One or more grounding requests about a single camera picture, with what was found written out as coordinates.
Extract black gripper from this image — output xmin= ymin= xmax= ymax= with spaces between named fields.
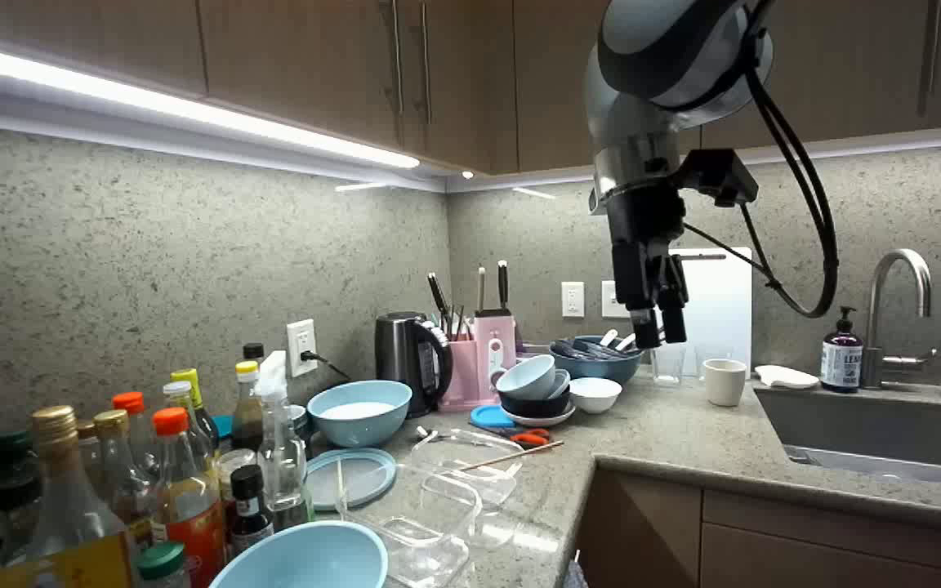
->
xmin=599 ymin=177 xmax=692 ymax=354

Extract thin chopstick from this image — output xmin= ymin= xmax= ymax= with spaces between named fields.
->
xmin=454 ymin=439 xmax=565 ymax=474

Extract dark blue mixing bowl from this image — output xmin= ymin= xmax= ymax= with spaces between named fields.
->
xmin=550 ymin=334 xmax=643 ymax=389

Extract white bowl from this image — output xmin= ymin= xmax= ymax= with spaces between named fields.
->
xmin=565 ymin=377 xmax=624 ymax=418

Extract black bowl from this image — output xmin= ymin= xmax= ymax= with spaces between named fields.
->
xmin=499 ymin=369 xmax=574 ymax=422

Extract grey blue bowl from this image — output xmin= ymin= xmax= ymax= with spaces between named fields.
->
xmin=494 ymin=354 xmax=561 ymax=404

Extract light blue ceramic bowl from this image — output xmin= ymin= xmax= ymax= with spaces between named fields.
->
xmin=303 ymin=377 xmax=415 ymax=451
xmin=206 ymin=515 xmax=393 ymax=588

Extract clear drinking glass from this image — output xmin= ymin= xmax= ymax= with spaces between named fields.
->
xmin=648 ymin=339 xmax=703 ymax=392

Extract white mug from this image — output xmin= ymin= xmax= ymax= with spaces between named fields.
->
xmin=699 ymin=355 xmax=751 ymax=413

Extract white cloth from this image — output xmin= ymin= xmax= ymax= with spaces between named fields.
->
xmin=756 ymin=364 xmax=824 ymax=392

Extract pink knife block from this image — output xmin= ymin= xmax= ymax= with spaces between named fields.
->
xmin=470 ymin=310 xmax=522 ymax=400

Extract dark soap pump bottle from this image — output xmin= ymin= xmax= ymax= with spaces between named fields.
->
xmin=818 ymin=305 xmax=866 ymax=394

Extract small blue lid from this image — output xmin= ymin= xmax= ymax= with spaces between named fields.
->
xmin=466 ymin=401 xmax=520 ymax=436

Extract pink utensil holder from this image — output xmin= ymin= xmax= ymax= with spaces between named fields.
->
xmin=437 ymin=329 xmax=488 ymax=415

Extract steel kitchen faucet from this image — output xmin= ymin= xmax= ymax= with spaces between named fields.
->
xmin=861 ymin=245 xmax=938 ymax=389

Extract clear glass container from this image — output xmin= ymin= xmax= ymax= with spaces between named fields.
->
xmin=410 ymin=429 xmax=532 ymax=511
xmin=368 ymin=515 xmax=478 ymax=588
xmin=366 ymin=467 xmax=488 ymax=549

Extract steel kitchen sink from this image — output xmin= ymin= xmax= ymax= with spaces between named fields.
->
xmin=756 ymin=381 xmax=941 ymax=491

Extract wooden lower cabinet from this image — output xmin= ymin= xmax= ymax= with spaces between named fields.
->
xmin=571 ymin=461 xmax=941 ymax=588

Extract wooden cabinet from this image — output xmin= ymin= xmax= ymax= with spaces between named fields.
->
xmin=571 ymin=461 xmax=941 ymax=588
xmin=0 ymin=0 xmax=520 ymax=177
xmin=513 ymin=0 xmax=941 ymax=173

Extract black knife block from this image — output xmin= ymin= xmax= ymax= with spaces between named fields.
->
xmin=372 ymin=310 xmax=454 ymax=415

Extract wooden upper cabinet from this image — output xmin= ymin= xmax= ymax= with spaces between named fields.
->
xmin=513 ymin=0 xmax=941 ymax=173
xmin=0 ymin=0 xmax=520 ymax=177

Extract light blue plate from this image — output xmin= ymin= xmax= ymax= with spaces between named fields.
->
xmin=303 ymin=446 xmax=399 ymax=515

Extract clear spray bottle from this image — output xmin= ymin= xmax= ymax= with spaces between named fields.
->
xmin=253 ymin=349 xmax=316 ymax=532

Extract small dark black cap bottle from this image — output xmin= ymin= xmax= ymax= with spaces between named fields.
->
xmin=226 ymin=461 xmax=275 ymax=553

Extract yellow green cap bottle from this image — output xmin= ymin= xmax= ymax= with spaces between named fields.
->
xmin=170 ymin=365 xmax=219 ymax=439

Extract white cap bottle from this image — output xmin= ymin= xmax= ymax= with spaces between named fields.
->
xmin=161 ymin=378 xmax=219 ymax=461

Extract orange cap red sauce bottle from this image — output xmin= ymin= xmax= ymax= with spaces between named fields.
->
xmin=147 ymin=404 xmax=229 ymax=588

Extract under cabinet light strip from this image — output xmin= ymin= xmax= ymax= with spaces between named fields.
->
xmin=0 ymin=44 xmax=426 ymax=173

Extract orange cap glass bottle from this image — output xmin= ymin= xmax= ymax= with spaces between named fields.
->
xmin=108 ymin=389 xmax=157 ymax=461

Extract green lid jar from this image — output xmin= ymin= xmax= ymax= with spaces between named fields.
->
xmin=134 ymin=539 xmax=193 ymax=588

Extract clear bottle gold cap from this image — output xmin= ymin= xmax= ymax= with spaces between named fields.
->
xmin=88 ymin=409 xmax=165 ymax=549

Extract yellow label gold cap bottle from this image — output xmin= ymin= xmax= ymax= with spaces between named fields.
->
xmin=0 ymin=401 xmax=140 ymax=588

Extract dark bottle green cap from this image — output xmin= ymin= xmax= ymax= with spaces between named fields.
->
xmin=0 ymin=431 xmax=43 ymax=557

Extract white wide switch plate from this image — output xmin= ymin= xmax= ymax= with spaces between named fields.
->
xmin=599 ymin=279 xmax=631 ymax=319

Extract white handled utensil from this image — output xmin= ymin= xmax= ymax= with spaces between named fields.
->
xmin=599 ymin=328 xmax=641 ymax=354

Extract white narrow wall plate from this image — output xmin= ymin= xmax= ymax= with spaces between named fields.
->
xmin=559 ymin=279 xmax=589 ymax=319

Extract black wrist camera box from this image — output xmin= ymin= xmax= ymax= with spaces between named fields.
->
xmin=678 ymin=144 xmax=763 ymax=210

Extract black handled knife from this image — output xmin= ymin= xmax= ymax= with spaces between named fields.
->
xmin=426 ymin=270 xmax=454 ymax=328
xmin=494 ymin=258 xmax=513 ymax=317

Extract orange handled scissors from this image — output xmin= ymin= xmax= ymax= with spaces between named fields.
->
xmin=513 ymin=425 xmax=556 ymax=451

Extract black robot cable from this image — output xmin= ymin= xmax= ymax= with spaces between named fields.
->
xmin=680 ymin=60 xmax=842 ymax=323

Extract black plug with cord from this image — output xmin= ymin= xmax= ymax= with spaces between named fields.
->
xmin=296 ymin=349 xmax=356 ymax=385

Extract metal cabinet handle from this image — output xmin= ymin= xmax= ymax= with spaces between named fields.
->
xmin=917 ymin=0 xmax=941 ymax=119
xmin=386 ymin=0 xmax=405 ymax=112
xmin=415 ymin=0 xmax=436 ymax=123

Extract white wall outlet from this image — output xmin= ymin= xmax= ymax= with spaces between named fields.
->
xmin=286 ymin=317 xmax=320 ymax=381

